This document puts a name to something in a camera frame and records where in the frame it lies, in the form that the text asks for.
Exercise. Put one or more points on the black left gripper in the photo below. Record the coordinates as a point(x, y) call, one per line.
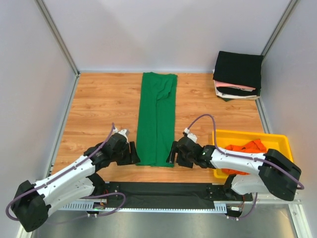
point(132, 158)

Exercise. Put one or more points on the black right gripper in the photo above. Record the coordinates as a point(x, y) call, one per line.
point(171, 158)

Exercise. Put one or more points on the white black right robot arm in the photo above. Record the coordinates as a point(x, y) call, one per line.
point(269, 172)

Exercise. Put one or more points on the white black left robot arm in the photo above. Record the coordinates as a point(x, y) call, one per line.
point(33, 203)

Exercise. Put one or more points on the black base cloth strip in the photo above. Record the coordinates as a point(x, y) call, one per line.
point(164, 195)

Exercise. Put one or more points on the orange t shirt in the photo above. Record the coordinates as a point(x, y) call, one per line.
point(254, 146)

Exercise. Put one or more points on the black folded t shirt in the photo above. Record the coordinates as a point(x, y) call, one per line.
point(240, 69)
point(238, 92)

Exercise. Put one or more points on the pink folded t shirt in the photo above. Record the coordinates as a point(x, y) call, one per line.
point(234, 86)

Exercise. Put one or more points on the white folded t shirt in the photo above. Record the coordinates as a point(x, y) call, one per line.
point(228, 93)

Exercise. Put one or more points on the yellow plastic tray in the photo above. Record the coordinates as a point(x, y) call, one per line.
point(278, 142)

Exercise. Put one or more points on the dark green folded t shirt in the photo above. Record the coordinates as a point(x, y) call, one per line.
point(227, 97)

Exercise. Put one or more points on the black folded t shirt top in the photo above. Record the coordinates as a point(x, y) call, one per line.
point(240, 69)

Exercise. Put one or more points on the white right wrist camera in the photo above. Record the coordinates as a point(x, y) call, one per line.
point(190, 135)

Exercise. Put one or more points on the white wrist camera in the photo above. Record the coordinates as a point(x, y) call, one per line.
point(190, 135)
point(123, 132)

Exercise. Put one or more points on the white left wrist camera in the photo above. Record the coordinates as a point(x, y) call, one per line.
point(123, 132)

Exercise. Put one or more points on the grey slotted cable duct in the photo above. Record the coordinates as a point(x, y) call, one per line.
point(97, 206)

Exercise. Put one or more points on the aluminium frame rail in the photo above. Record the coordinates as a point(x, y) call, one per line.
point(95, 188)

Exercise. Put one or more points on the left aluminium corner post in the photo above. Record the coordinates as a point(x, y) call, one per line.
point(53, 28)

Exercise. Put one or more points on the aluminium corner post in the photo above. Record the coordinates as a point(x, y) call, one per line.
point(291, 6)
point(53, 28)

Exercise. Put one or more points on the right aluminium corner post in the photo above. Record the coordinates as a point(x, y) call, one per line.
point(291, 6)

